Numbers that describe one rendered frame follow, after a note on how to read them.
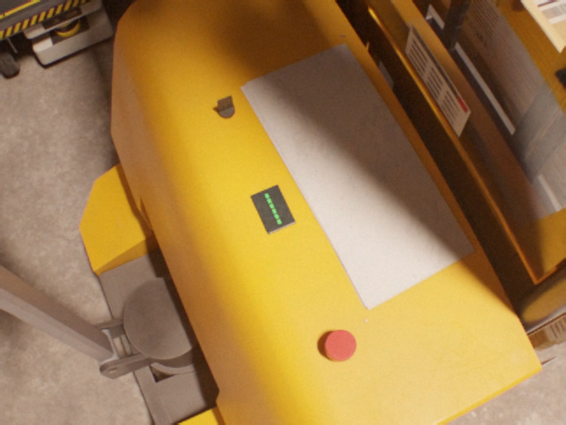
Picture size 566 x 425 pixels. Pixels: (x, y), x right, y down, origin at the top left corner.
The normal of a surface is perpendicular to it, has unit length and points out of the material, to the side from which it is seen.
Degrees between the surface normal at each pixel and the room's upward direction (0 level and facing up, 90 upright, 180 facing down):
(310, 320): 0
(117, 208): 22
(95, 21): 0
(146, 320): 0
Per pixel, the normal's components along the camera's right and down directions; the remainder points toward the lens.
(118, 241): -0.36, -0.18
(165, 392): -0.02, -0.36
